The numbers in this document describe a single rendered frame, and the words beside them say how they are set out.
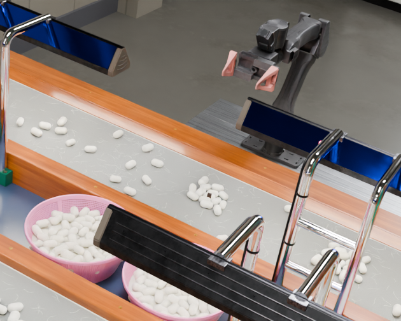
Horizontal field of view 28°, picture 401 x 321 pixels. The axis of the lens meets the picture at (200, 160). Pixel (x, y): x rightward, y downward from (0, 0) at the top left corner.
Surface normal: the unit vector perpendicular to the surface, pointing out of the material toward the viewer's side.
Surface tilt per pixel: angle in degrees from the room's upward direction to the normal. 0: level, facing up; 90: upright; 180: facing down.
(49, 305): 0
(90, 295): 0
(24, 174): 90
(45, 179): 90
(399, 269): 0
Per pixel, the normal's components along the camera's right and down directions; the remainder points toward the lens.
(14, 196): 0.15, -0.83
